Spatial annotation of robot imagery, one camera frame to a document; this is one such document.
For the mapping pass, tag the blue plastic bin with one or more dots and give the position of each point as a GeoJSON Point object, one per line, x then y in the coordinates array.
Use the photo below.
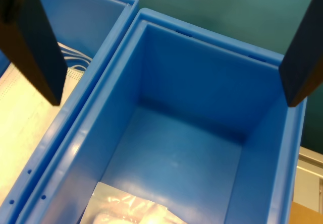
{"type": "Point", "coordinates": [189, 145]}
{"type": "Point", "coordinates": [83, 14]}

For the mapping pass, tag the stack of white face masks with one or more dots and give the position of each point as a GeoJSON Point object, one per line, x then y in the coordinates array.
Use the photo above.
{"type": "Point", "coordinates": [20, 120]}

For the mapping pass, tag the brown cardboard sheet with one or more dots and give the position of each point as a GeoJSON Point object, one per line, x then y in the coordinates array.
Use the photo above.
{"type": "Point", "coordinates": [310, 215]}

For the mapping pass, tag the clear bagged cotton packet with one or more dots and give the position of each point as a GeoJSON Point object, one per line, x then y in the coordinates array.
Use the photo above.
{"type": "Point", "coordinates": [121, 206]}

